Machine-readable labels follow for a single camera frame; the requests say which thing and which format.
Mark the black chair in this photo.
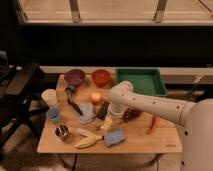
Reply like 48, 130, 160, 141
0, 63, 48, 149

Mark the red chili pepper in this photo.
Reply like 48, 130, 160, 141
146, 116, 159, 135

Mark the white cup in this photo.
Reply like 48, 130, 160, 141
41, 89, 57, 106

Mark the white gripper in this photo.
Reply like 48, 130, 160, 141
103, 102, 126, 130

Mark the blue sponge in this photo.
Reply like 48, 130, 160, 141
104, 130, 125, 147

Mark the orange apple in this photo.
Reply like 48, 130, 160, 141
90, 92, 101, 104

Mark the black rectangular block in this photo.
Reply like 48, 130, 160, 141
97, 101, 109, 120

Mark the red bowl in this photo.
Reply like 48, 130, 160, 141
91, 69, 111, 87

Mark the blue cup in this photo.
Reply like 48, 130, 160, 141
46, 107, 61, 123

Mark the light blue cloth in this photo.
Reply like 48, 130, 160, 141
79, 102, 95, 124

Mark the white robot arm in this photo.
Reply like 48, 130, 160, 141
108, 81, 213, 171

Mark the green plastic bin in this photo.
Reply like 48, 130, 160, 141
115, 68, 167, 97

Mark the bunch of dark grapes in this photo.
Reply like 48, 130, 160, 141
122, 108, 142, 122

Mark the black dish brush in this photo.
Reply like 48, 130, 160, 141
65, 86, 83, 116

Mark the yellow banana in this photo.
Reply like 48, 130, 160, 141
75, 128, 102, 149

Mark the metal can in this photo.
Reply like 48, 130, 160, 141
55, 125, 69, 141

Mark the purple bowl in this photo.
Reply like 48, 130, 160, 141
64, 69, 86, 86

